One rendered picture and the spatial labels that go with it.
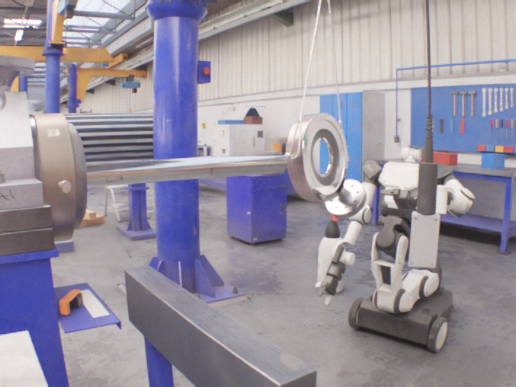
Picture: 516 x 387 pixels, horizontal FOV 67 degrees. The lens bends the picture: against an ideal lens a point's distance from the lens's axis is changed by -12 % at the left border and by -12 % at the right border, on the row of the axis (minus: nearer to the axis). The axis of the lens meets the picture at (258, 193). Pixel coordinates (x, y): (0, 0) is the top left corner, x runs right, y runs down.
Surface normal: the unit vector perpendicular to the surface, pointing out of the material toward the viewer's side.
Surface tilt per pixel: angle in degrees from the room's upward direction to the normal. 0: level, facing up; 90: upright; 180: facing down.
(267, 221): 90
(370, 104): 90
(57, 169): 78
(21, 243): 90
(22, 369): 0
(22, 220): 90
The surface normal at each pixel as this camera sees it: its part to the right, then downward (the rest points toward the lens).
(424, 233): -0.36, 0.13
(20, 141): 0.41, -0.62
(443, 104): -0.83, 0.08
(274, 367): 0.00, -0.99
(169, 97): -0.04, 0.14
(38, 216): 0.58, 0.11
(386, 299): -0.69, 0.22
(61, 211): 0.54, 0.50
